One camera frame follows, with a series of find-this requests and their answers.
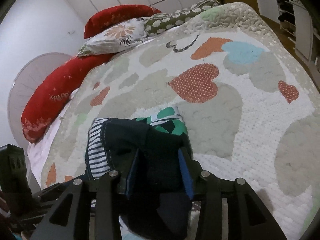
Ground floral white pillow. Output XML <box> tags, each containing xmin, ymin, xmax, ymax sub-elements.
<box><xmin>77</xmin><ymin>17</ymin><xmax>150</xmax><ymax>57</ymax></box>

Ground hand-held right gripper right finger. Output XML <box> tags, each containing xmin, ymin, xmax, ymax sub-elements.
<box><xmin>177</xmin><ymin>146</ymin><xmax>288</xmax><ymax>240</ymax></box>

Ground red printed bolster pillow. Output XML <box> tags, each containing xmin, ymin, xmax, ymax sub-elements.
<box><xmin>21</xmin><ymin>54</ymin><xmax>113</xmax><ymax>144</ymax></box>

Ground green patterned cloth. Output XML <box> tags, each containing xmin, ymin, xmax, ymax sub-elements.
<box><xmin>132</xmin><ymin>106</ymin><xmax>188</xmax><ymax>136</ymax></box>

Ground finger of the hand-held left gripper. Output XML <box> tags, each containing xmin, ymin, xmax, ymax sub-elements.
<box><xmin>22</xmin><ymin>182</ymin><xmax>74</xmax><ymax>221</ymax></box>

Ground white shelf unit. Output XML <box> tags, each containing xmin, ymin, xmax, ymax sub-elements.
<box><xmin>250</xmin><ymin>0</ymin><xmax>320</xmax><ymax>65</ymax></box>

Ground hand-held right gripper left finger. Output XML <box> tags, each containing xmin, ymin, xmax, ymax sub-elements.
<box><xmin>37</xmin><ymin>148</ymin><xmax>141</xmax><ymax>240</ymax></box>

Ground white round panel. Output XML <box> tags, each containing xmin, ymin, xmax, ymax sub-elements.
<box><xmin>7</xmin><ymin>52</ymin><xmax>75</xmax><ymax>140</ymax></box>

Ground dark navy pants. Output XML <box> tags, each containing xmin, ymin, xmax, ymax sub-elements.
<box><xmin>85</xmin><ymin>117</ymin><xmax>200</xmax><ymax>240</ymax></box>

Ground green polka dot pillow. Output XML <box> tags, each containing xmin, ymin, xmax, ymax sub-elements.
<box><xmin>143</xmin><ymin>0</ymin><xmax>222</xmax><ymax>35</ymax></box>

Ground heart patterned quilt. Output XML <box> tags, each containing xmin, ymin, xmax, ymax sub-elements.
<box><xmin>41</xmin><ymin>1</ymin><xmax>320</xmax><ymax>240</ymax></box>

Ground plain red pillow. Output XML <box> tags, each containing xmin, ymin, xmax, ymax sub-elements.
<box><xmin>84</xmin><ymin>4</ymin><xmax>163</xmax><ymax>40</ymax></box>

